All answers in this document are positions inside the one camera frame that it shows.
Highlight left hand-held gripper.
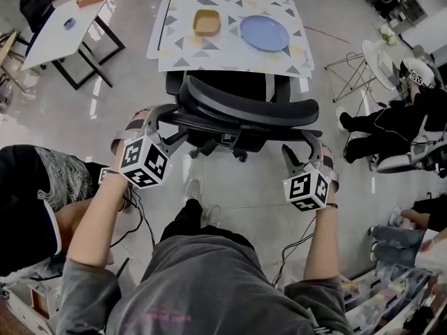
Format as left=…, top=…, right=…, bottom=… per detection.
left=110, top=103, right=189, bottom=191

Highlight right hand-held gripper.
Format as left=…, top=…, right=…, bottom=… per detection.
left=281, top=130, right=340, bottom=213

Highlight black office chair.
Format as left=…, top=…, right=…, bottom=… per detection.
left=19, top=0, right=57, bottom=34
left=164, top=68, right=323, bottom=163

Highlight person's left forearm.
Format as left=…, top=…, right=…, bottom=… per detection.
left=66, top=171, right=129, bottom=268

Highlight person's right forearm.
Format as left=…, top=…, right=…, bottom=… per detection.
left=302, top=204, right=342, bottom=282

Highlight white table with patterned cloth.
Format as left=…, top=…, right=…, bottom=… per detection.
left=146, top=0, right=315, bottom=82

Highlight person's right hand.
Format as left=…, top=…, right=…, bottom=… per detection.
left=321, top=144, right=336, bottom=174

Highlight person's left hand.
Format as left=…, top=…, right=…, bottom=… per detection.
left=125, top=108, right=151, bottom=133

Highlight person's white left shoe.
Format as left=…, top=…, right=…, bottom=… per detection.
left=185, top=179, right=203, bottom=202

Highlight person's white shoe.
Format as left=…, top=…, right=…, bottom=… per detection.
left=205, top=204, right=224, bottom=228
left=185, top=179, right=203, bottom=202

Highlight triangle patterned tablecloth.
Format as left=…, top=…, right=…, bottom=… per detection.
left=157, top=0, right=315, bottom=80

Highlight person's black trousers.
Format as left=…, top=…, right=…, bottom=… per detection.
left=160, top=199, right=256, bottom=254

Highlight person's white right shoe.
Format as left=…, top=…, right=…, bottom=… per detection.
left=205, top=204, right=224, bottom=228

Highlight yellow rectangular dish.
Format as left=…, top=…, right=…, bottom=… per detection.
left=193, top=8, right=221, bottom=37

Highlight blue round plate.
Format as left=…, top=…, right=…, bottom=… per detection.
left=240, top=15, right=290, bottom=52

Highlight white desk with black legs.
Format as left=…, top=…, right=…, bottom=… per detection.
left=21, top=0, right=126, bottom=91

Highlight white flowers in vase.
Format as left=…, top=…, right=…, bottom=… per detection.
left=379, top=24, right=400, bottom=47

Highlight person's grey t-shirt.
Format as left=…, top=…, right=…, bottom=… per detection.
left=57, top=235, right=353, bottom=335

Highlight white storage bin rack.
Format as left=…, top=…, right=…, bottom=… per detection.
left=340, top=267, right=447, bottom=335

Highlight white open box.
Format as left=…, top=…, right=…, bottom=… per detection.
left=0, top=281, right=60, bottom=335

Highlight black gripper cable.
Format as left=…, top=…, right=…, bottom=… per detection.
left=111, top=186, right=156, bottom=247
left=272, top=218, right=317, bottom=289

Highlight round white wire-leg table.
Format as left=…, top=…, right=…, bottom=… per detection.
left=325, top=39, right=399, bottom=103

